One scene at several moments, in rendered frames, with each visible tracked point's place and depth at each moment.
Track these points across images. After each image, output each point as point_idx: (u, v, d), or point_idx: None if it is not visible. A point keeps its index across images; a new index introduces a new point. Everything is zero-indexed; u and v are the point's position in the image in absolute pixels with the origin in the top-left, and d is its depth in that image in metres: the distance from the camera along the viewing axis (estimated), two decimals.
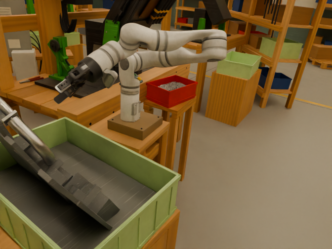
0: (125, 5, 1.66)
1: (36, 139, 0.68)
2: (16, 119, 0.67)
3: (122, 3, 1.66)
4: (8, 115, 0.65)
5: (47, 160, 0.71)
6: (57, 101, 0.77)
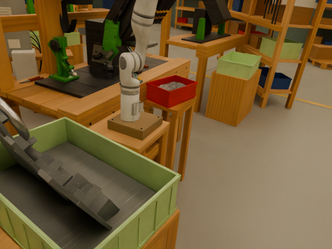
0: (125, 5, 1.66)
1: None
2: None
3: (122, 3, 1.66)
4: None
5: None
6: None
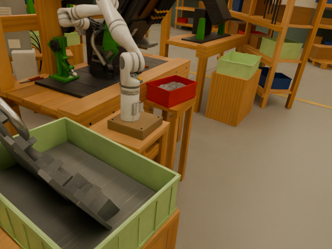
0: (125, 5, 1.66)
1: (93, 31, 1.82)
2: (100, 25, 1.78)
3: (122, 3, 1.66)
4: (101, 22, 1.78)
5: None
6: (102, 30, 1.80)
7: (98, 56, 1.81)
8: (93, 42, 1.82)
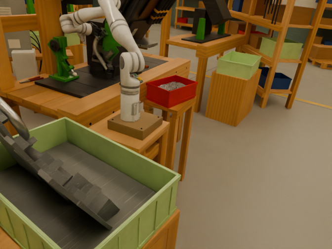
0: (125, 5, 1.66)
1: (95, 37, 1.81)
2: (102, 30, 1.78)
3: (122, 3, 1.66)
4: (103, 28, 1.78)
5: None
6: (103, 35, 1.80)
7: (101, 61, 1.81)
8: (95, 48, 1.82)
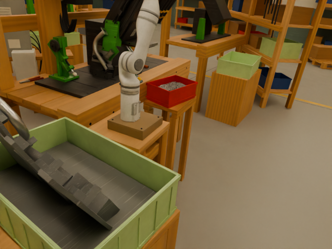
0: (125, 5, 1.66)
1: (95, 37, 1.81)
2: (102, 30, 1.78)
3: (122, 3, 1.66)
4: (103, 28, 1.78)
5: None
6: None
7: (101, 61, 1.81)
8: (95, 48, 1.82)
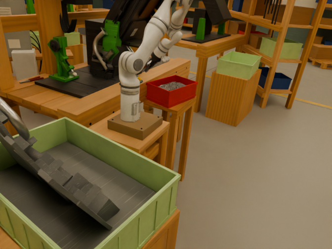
0: (125, 5, 1.66)
1: (95, 37, 1.81)
2: (102, 30, 1.78)
3: (122, 3, 1.66)
4: (103, 28, 1.78)
5: None
6: (145, 71, 1.74)
7: (101, 61, 1.81)
8: (95, 48, 1.82)
